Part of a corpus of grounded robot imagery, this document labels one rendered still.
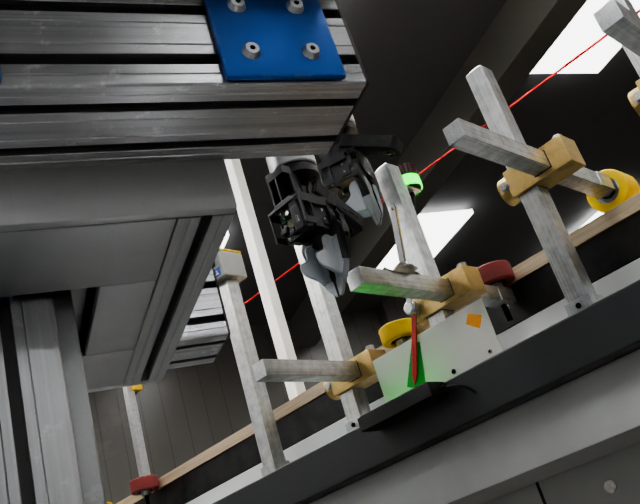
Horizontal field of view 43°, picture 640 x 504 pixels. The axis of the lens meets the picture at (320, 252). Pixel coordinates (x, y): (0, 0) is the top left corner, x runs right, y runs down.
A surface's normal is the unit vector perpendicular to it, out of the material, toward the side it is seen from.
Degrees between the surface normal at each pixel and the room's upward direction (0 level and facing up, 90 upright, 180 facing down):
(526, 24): 90
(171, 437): 90
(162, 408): 90
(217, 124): 180
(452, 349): 90
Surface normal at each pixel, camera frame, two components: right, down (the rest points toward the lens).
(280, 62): 0.32, -0.49
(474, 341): -0.70, -0.11
